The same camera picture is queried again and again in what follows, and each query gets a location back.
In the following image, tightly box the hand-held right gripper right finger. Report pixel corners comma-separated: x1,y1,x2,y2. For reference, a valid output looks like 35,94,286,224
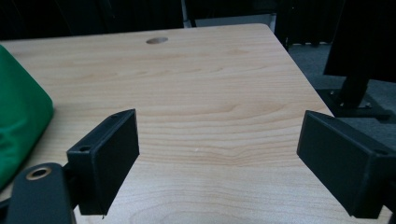
296,109,396,219

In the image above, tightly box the black stand with base plate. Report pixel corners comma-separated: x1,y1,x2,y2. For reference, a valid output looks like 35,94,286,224
316,74,394,121

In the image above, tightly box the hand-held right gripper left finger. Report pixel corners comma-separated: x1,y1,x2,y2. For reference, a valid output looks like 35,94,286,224
65,108,140,217

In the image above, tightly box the green dinosaur print T-shirt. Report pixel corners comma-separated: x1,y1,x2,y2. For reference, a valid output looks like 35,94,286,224
0,44,55,191

